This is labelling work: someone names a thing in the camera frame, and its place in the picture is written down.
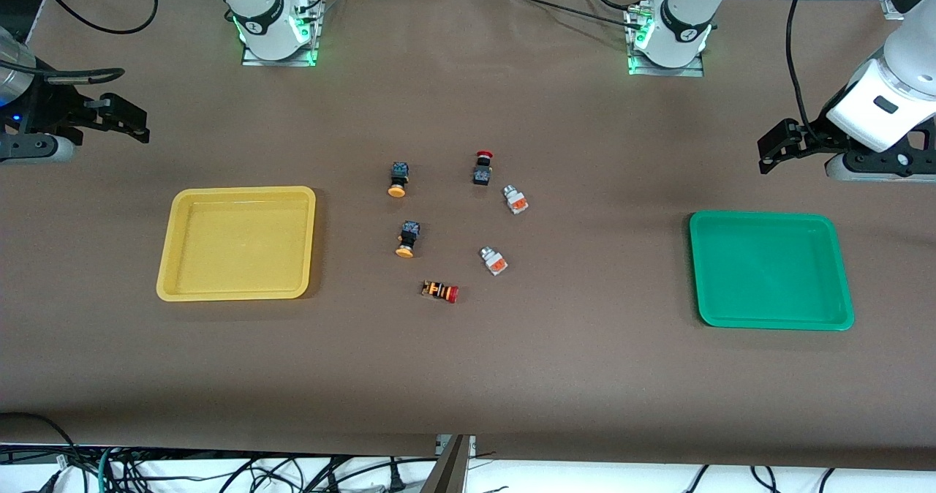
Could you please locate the yellow push button black body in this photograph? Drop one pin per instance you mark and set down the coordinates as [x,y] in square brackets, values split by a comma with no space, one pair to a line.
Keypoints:
[409,233]
[398,175]

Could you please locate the red push button striped body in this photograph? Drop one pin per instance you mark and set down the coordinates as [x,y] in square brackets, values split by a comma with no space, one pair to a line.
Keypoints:
[439,290]

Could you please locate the aluminium frame post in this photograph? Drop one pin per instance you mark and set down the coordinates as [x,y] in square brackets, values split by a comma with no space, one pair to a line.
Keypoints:
[450,471]

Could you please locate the metal corner bracket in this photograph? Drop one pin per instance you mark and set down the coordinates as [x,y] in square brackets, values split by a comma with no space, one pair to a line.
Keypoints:
[893,9]

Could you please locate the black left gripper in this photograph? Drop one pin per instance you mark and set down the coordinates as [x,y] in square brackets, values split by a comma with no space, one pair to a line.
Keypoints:
[814,140]

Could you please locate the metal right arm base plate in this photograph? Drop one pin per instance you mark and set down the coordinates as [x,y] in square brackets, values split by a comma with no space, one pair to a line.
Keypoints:
[248,60]

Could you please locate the green push button white-orange body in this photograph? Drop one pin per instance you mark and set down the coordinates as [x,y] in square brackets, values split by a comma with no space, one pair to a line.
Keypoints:
[515,199]
[493,260]

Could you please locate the yellow plastic tray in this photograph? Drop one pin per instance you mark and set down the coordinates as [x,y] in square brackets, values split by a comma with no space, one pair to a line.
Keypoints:
[241,244]

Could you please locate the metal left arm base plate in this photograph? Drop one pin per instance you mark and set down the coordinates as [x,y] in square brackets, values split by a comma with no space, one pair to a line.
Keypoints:
[695,72]

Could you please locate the red push button black body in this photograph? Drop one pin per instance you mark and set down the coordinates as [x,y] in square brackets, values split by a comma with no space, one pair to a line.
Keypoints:
[482,175]

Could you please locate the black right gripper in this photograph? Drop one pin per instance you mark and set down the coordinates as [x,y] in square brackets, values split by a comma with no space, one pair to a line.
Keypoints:
[51,105]

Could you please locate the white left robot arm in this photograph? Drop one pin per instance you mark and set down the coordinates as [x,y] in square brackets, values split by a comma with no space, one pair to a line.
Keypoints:
[687,10]

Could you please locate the brown table mat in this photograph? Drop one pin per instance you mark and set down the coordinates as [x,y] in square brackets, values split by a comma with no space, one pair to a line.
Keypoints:
[468,376]

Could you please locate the green plastic tray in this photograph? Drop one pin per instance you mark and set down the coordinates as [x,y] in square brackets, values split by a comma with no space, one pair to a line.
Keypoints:
[768,273]

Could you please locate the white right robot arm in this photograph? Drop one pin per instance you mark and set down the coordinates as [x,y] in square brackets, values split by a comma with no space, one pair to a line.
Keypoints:
[256,3]

